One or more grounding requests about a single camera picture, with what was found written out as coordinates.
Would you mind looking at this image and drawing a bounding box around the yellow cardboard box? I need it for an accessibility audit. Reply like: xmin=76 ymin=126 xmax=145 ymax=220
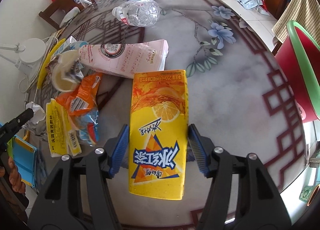
xmin=46 ymin=99 xmax=82 ymax=157

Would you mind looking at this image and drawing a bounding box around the blue white snack wrapper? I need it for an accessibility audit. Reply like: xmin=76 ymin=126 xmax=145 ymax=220
xmin=75 ymin=108 xmax=99 ymax=146

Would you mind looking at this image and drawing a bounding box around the orange snack wrapper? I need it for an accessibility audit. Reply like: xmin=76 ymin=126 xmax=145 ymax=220
xmin=55 ymin=73 xmax=103 ymax=117

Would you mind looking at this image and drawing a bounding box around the crushed floral paper cup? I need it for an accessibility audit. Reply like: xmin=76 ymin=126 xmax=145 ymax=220
xmin=49 ymin=50 xmax=84 ymax=92

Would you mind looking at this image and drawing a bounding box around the yellow iced tea carton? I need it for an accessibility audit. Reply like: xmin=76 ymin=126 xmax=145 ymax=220
xmin=128 ymin=70 xmax=189 ymax=200

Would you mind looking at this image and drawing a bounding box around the person's left hand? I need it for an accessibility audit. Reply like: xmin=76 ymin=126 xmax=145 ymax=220
xmin=8 ymin=157 xmax=25 ymax=195

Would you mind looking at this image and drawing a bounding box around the blue yellow plastic holder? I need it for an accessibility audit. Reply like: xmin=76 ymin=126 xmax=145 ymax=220
xmin=7 ymin=136 xmax=37 ymax=188

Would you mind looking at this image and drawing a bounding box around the white desk lamp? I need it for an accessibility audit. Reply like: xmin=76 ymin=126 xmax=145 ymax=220
xmin=1 ymin=38 xmax=46 ymax=78

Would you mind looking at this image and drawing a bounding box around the yellow corn-shaped object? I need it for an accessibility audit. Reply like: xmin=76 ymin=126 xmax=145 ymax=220
xmin=37 ymin=38 xmax=66 ymax=90

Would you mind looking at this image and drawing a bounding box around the blue white milk carton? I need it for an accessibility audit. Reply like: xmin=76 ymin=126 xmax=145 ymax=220
xmin=54 ymin=36 xmax=88 ymax=56

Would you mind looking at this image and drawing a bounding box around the pink paper carton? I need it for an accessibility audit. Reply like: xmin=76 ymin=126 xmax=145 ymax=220
xmin=79 ymin=39 xmax=169 ymax=79

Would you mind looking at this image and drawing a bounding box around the brown wooden chair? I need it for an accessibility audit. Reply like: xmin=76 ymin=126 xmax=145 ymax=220
xmin=39 ymin=0 xmax=95 ymax=30

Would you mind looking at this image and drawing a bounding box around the clear plastic water bottle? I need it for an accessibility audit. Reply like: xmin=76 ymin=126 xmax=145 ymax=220
xmin=112 ymin=0 xmax=161 ymax=28

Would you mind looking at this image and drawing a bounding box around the checkered cloth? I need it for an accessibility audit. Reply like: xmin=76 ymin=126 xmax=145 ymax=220
xmin=272 ymin=0 xmax=320 ymax=44

